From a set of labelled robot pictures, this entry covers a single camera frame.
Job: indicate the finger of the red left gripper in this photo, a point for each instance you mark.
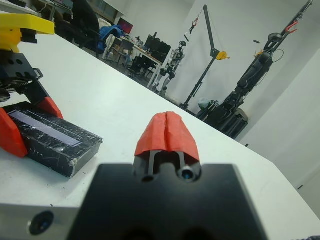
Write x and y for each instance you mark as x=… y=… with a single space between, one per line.
x=11 y=135
x=50 y=107

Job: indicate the person in black clothes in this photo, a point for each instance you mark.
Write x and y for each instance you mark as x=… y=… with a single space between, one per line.
x=85 y=20

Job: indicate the black box lid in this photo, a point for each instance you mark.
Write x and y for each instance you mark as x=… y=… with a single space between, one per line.
x=57 y=140

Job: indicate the seated person in dark top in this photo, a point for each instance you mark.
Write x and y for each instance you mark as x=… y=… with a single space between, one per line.
x=62 y=25

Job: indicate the monitor with red screen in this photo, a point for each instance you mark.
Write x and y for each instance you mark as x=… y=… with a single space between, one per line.
x=126 y=25

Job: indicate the grey chair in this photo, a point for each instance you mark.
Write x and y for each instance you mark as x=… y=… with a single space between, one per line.
x=125 y=47

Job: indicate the black gantry crane yellow winch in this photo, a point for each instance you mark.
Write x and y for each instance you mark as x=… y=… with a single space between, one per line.
x=212 y=40

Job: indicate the translucent plastic bag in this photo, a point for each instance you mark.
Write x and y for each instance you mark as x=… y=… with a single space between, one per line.
x=204 y=103

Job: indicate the white office desk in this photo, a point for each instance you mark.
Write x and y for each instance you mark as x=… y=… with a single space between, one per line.
x=151 y=75

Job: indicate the blue jacket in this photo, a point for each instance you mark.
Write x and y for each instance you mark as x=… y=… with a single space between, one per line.
x=110 y=35

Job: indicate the black computer monitor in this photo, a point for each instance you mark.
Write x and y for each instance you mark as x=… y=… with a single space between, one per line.
x=151 y=43

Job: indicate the black folded crane stand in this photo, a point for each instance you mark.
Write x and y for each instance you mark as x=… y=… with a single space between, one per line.
x=250 y=75

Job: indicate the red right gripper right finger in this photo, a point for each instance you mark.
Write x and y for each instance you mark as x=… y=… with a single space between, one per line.
x=181 y=137

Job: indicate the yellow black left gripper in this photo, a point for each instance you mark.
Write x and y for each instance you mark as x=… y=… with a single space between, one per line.
x=15 y=27

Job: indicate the silver humanoid robot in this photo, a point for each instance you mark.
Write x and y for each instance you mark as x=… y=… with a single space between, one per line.
x=175 y=56

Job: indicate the small black post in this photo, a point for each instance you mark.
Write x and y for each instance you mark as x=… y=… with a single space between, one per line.
x=301 y=187

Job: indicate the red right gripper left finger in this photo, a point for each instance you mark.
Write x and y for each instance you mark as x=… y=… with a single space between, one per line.
x=153 y=135

